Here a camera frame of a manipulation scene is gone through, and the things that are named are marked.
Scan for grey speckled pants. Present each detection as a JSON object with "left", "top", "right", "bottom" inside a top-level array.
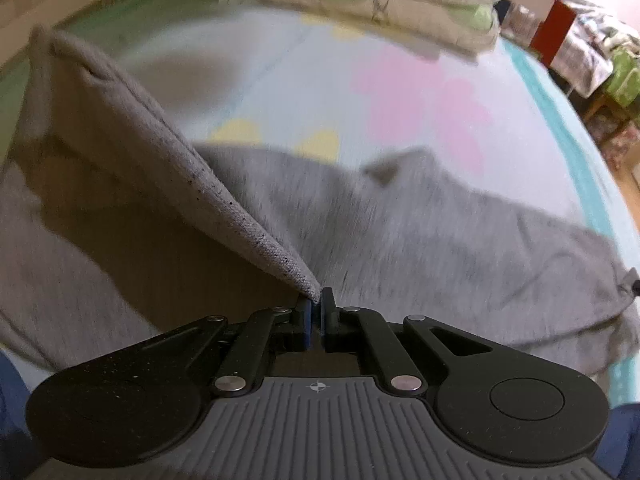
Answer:
[{"left": 1, "top": 28, "right": 639, "bottom": 375}]

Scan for blue trouser leg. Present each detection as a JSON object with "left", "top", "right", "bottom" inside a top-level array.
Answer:
[{"left": 0, "top": 349, "right": 42, "bottom": 480}]

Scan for pastel patterned bed sheet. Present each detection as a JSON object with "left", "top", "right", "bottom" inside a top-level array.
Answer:
[{"left": 1, "top": 0, "right": 639, "bottom": 403}]

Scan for floral bag under stool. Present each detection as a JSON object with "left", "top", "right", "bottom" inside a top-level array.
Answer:
[{"left": 587, "top": 110, "right": 639, "bottom": 170}]

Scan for brown wooden stool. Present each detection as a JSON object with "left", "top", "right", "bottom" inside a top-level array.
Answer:
[{"left": 582, "top": 91, "right": 627, "bottom": 124}]

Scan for green floral storage bag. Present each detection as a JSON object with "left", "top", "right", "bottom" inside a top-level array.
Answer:
[{"left": 604, "top": 47, "right": 639, "bottom": 107}]

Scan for plaid blanket pile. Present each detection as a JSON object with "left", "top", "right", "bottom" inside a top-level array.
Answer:
[{"left": 501, "top": 0, "right": 639, "bottom": 98}]

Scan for red wooden post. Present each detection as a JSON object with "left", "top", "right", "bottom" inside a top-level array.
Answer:
[{"left": 529, "top": 0, "right": 576, "bottom": 68}]

